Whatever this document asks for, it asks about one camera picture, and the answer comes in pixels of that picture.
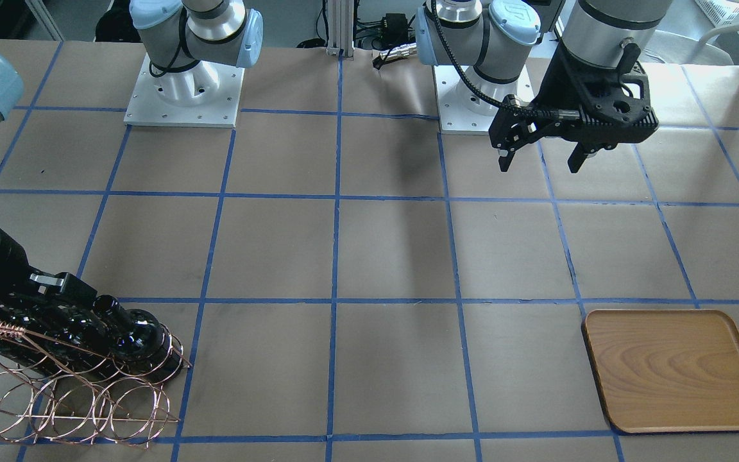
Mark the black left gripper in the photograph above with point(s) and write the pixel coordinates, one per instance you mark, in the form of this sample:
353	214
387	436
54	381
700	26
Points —
560	88

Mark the dark wine bottle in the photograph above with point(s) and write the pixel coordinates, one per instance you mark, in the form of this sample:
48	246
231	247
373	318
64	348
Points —
72	335
140	343

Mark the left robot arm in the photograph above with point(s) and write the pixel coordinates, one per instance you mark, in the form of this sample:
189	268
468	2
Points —
496	37

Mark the wooden tray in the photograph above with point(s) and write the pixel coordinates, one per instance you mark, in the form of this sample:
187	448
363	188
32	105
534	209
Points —
661	371

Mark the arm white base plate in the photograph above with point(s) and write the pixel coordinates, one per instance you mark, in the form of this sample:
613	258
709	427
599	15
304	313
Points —
206	96
463	113

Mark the copper wire bottle basket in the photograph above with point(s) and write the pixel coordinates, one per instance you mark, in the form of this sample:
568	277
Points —
66	408

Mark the aluminium frame post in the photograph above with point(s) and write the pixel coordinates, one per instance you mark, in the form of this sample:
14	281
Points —
340	25

